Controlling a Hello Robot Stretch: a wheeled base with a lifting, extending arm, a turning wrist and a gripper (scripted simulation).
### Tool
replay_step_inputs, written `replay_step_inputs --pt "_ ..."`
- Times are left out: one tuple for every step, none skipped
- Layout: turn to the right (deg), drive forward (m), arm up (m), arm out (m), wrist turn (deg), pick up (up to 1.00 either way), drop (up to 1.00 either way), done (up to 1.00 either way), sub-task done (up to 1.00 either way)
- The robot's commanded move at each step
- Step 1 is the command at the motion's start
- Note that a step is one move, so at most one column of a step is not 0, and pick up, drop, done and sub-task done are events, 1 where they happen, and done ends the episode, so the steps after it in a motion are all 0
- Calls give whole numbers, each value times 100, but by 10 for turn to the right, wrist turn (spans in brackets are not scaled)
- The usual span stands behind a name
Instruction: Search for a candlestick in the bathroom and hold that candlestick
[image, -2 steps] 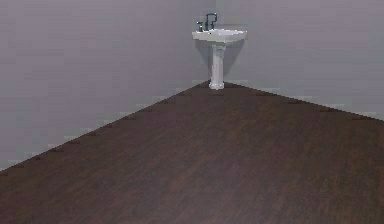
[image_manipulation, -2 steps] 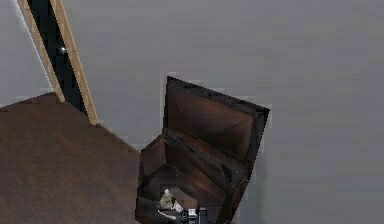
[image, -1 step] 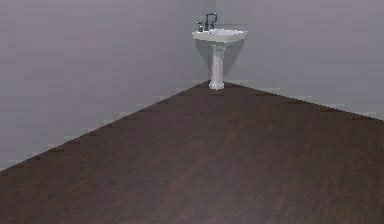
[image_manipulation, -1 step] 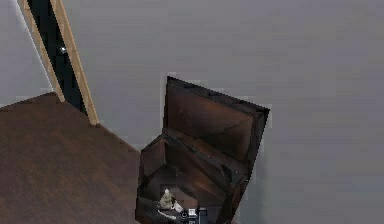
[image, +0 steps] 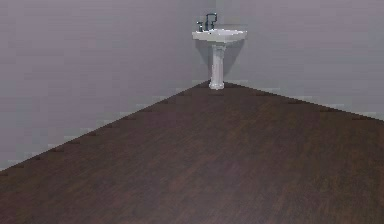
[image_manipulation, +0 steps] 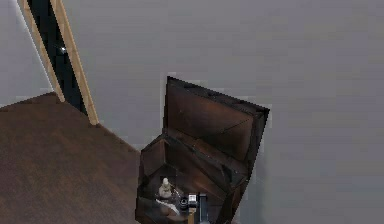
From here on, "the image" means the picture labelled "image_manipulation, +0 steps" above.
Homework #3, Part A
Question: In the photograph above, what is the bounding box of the dark brown wooden cabinet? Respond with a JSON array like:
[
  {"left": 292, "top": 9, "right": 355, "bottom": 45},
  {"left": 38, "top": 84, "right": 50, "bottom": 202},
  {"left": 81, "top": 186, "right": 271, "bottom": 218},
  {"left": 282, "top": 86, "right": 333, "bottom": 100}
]
[{"left": 134, "top": 75, "right": 271, "bottom": 224}]

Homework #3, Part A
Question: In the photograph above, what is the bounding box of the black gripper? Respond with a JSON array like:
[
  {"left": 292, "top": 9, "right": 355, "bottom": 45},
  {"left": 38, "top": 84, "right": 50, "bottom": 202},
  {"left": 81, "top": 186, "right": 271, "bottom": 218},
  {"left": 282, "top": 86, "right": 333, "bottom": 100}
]
[{"left": 179, "top": 196, "right": 190, "bottom": 212}]

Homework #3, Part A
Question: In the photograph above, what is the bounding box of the small white figurine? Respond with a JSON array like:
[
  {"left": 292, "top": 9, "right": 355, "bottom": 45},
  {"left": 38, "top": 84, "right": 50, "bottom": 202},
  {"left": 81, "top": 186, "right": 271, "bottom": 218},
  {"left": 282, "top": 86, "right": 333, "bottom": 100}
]
[{"left": 158, "top": 177, "right": 173, "bottom": 200}]

